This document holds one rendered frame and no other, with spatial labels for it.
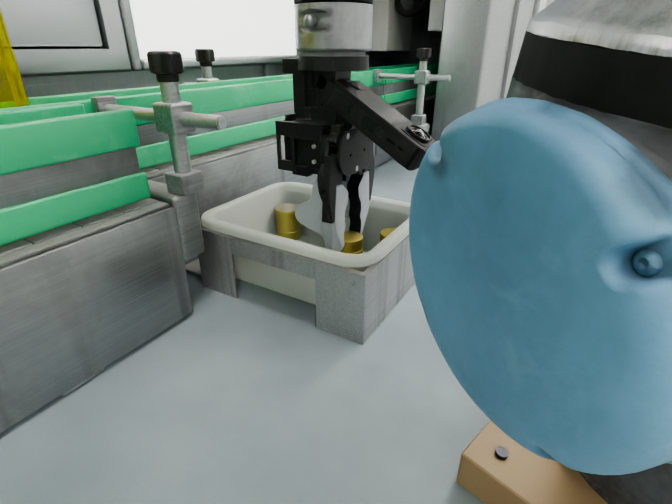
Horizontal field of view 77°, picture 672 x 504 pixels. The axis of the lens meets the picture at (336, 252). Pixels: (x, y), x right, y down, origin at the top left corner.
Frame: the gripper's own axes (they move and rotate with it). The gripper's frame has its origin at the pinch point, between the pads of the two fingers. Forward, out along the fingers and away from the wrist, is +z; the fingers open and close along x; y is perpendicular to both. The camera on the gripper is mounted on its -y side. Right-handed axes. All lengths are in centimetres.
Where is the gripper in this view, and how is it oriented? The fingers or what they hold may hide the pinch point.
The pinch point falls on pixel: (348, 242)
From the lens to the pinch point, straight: 49.6
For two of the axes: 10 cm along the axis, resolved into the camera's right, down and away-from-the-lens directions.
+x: -5.3, 3.7, -7.6
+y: -8.5, -2.3, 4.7
